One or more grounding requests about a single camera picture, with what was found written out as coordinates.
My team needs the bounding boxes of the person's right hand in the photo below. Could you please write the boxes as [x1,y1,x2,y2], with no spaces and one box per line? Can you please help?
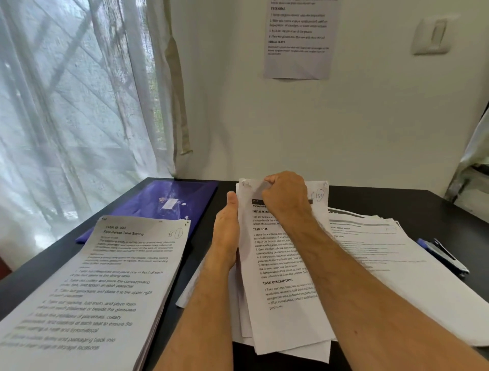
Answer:
[261,171,314,227]

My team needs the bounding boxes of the person's left hand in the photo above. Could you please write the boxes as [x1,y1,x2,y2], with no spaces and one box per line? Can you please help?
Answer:
[209,191,240,270]

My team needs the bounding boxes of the stapled printed paper sheets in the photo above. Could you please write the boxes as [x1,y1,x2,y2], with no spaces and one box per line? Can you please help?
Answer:
[235,178,337,356]

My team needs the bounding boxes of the person's right forearm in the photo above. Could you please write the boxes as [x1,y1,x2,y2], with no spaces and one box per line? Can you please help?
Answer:
[281,213,489,371]

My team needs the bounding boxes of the person's left forearm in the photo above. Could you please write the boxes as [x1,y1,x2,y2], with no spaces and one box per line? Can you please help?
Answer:
[152,250,240,371]

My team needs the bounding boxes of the blue plastic folder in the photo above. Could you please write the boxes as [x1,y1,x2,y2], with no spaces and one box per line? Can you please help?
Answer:
[75,180,219,245]

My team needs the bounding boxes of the loose white paper sheets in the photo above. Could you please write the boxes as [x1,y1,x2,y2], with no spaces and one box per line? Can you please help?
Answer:
[175,256,332,364]

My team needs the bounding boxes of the spread pile of printed papers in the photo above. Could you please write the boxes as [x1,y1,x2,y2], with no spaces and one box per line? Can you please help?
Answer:
[327,207,489,348]

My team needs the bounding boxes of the thick stack of printed papers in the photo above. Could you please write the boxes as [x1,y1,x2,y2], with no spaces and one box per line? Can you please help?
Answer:
[0,215,192,371]

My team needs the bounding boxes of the white sheer curtain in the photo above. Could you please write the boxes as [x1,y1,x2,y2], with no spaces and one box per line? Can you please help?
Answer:
[0,0,193,272]

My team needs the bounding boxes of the blue pen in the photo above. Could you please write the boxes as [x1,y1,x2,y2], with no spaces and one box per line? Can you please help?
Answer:
[416,238,470,276]

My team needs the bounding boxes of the printed paper wall notice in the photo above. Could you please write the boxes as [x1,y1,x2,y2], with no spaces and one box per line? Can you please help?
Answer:
[263,0,342,80]

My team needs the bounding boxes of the white wall light switch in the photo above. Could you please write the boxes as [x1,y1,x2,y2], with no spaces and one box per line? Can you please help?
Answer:
[411,15,459,56]

